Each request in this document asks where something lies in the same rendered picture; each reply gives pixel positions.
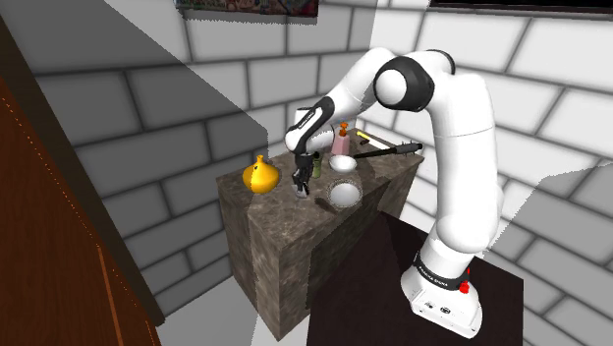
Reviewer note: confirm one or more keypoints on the colourful wall picture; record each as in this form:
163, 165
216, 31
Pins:
249, 5

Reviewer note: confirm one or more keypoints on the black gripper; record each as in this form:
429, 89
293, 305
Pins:
301, 167

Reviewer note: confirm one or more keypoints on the plain white bowl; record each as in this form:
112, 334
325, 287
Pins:
342, 163

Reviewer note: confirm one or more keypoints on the dark robot stand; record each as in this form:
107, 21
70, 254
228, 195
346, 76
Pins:
364, 297

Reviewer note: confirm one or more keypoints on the yellow onion-shaped vase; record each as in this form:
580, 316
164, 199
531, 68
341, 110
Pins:
261, 177

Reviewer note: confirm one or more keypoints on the green bottle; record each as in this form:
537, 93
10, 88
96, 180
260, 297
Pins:
317, 167

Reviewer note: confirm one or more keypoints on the stone counter block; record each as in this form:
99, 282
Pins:
278, 259

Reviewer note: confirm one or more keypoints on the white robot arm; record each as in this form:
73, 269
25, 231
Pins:
459, 167

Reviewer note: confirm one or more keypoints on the dark window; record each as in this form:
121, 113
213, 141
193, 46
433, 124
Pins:
522, 4

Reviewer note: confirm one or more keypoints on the brown wooden door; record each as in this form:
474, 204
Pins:
52, 230

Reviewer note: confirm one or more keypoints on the white bowl with dark rim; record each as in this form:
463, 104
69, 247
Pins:
345, 194

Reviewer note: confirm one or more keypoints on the pink bottle with orange top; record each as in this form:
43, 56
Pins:
340, 144

